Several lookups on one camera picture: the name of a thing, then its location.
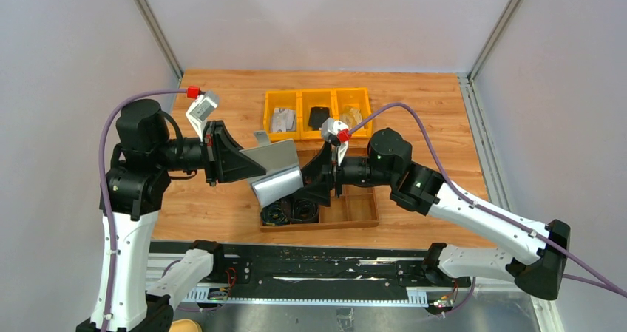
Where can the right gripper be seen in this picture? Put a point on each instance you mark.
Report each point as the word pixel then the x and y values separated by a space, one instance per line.
pixel 325 167

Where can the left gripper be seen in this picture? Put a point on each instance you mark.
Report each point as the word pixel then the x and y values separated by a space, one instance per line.
pixel 224 157

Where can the grey card holder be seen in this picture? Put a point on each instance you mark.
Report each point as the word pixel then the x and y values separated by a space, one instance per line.
pixel 282 175

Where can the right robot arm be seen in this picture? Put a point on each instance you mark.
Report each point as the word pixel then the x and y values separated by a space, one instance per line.
pixel 528 253

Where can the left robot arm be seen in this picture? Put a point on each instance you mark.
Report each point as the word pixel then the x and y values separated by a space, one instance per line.
pixel 133 184

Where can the white cards in bin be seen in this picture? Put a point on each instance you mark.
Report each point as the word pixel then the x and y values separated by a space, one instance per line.
pixel 283 120

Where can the black card wallet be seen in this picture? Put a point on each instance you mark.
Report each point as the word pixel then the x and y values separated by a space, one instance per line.
pixel 317 116

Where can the beige cards in bin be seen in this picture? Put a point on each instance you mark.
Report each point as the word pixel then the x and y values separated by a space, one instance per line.
pixel 351 116

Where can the rolled tie bottom centre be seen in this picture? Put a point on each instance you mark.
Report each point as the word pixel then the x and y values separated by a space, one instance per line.
pixel 300 211

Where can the rolled tie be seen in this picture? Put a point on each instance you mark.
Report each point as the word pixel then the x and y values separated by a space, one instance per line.
pixel 273 215
pixel 300 211

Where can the wooden compartment tray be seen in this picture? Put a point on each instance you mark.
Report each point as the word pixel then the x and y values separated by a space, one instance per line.
pixel 355 208

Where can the rolled tie bottom left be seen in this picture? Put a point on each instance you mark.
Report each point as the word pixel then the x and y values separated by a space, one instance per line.
pixel 273 215

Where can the yellow three-bin tray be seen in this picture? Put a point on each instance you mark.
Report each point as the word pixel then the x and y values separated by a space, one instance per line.
pixel 299 113

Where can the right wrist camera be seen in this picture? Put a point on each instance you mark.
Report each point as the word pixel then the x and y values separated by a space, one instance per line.
pixel 336 133

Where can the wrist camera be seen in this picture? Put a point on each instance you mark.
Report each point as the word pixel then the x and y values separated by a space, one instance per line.
pixel 336 133
pixel 203 104

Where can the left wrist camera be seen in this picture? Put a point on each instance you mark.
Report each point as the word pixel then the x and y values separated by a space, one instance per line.
pixel 203 104

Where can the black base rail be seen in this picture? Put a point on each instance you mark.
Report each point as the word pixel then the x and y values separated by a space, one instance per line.
pixel 310 272

